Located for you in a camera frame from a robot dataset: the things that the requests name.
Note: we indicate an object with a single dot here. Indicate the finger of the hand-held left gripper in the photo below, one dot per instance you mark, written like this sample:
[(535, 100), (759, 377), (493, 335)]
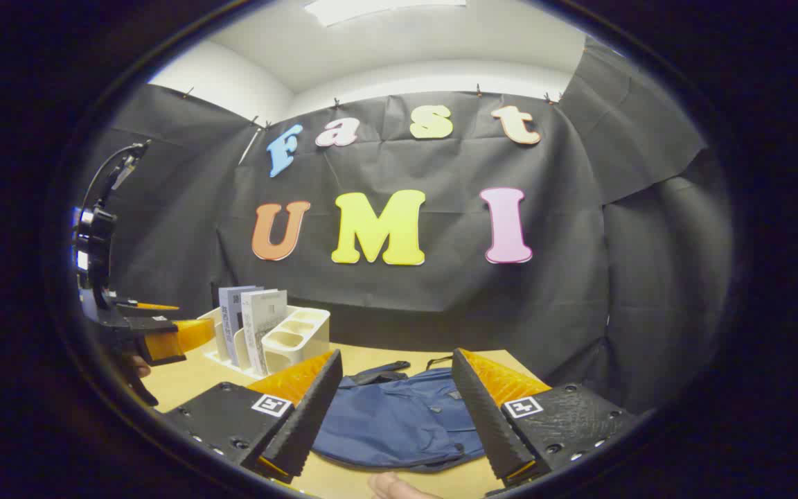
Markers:
[(143, 305), (177, 336)]

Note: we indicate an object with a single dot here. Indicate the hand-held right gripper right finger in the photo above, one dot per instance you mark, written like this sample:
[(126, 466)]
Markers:
[(485, 423)]

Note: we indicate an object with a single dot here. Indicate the ceiling light panel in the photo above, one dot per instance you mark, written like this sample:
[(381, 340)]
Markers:
[(371, 8)]

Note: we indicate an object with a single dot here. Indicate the white bookshelf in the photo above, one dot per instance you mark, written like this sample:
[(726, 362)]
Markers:
[(302, 333)]

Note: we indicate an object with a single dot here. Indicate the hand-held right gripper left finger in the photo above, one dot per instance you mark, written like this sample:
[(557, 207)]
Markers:
[(309, 423)]

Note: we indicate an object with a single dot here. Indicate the blue schoolbag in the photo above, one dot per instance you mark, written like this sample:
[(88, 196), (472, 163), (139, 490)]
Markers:
[(399, 416)]

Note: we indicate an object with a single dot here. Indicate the white book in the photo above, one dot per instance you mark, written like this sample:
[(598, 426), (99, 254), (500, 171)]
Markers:
[(264, 319)]

